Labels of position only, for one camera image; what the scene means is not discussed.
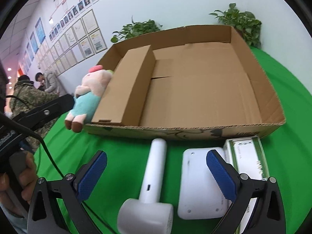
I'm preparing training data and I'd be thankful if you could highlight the large cardboard box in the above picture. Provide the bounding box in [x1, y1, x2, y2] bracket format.
[85, 25, 285, 140]

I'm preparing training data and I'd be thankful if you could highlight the right potted plant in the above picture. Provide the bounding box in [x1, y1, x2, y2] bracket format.
[210, 3, 262, 48]

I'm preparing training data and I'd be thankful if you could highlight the green tablecloth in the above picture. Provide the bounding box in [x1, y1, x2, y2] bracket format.
[34, 49, 311, 233]

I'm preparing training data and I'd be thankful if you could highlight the white plastic case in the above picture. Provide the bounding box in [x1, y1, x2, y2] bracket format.
[177, 147, 229, 220]

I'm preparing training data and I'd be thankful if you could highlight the white green medicine box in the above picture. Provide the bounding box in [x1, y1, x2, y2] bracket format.
[222, 136, 270, 234]

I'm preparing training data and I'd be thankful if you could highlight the pink pig plush toy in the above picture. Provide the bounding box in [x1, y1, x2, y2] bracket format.
[65, 65, 113, 133]

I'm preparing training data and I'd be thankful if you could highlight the person in grey coat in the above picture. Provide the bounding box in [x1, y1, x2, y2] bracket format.
[35, 70, 66, 97]

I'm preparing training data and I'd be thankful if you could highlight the left potted plant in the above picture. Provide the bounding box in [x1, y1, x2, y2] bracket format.
[111, 18, 162, 43]

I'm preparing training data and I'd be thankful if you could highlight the person in camouflage jacket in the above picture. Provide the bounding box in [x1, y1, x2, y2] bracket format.
[10, 75, 59, 152]

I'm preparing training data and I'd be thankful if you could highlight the white handheld fan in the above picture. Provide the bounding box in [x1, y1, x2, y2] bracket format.
[117, 138, 174, 233]

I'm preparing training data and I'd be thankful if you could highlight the potted plant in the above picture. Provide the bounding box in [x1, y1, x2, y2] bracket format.
[210, 3, 262, 48]
[111, 18, 162, 43]

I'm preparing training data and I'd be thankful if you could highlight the person's left hand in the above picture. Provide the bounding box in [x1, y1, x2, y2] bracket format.
[1, 151, 38, 218]

